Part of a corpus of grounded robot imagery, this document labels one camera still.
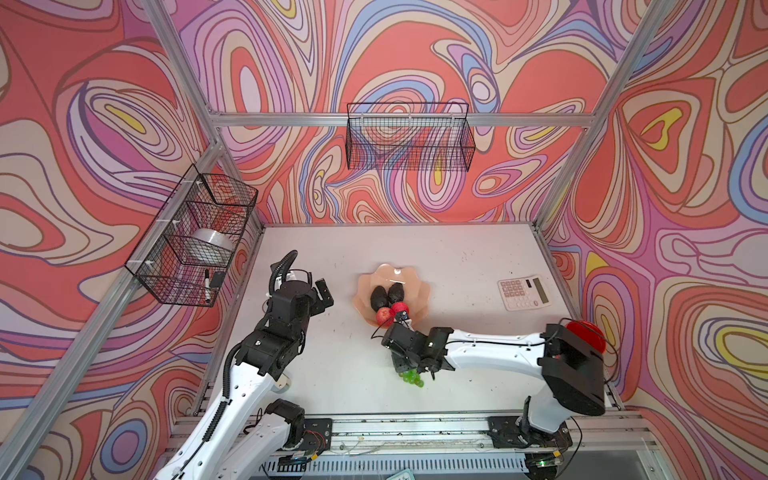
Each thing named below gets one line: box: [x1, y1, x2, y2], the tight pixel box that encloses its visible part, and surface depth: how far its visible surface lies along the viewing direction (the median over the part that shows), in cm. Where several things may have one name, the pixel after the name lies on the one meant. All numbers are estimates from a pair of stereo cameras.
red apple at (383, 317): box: [376, 307, 393, 327], surface depth 88 cm
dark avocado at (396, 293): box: [388, 282, 405, 304], surface depth 97 cm
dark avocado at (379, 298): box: [370, 285, 389, 312], surface depth 95 cm
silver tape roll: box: [192, 228, 234, 251], surface depth 75 cm
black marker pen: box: [205, 268, 211, 303], surface depth 73 cm
